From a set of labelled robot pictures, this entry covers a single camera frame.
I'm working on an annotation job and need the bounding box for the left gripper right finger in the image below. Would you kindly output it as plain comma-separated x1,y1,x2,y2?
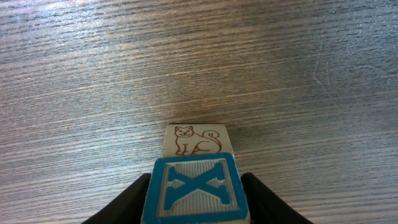
241,172,313,224

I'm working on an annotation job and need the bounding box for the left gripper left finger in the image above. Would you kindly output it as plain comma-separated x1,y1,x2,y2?
82,173,151,224

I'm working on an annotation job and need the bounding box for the white block teal side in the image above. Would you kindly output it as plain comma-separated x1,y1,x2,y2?
141,152,251,224

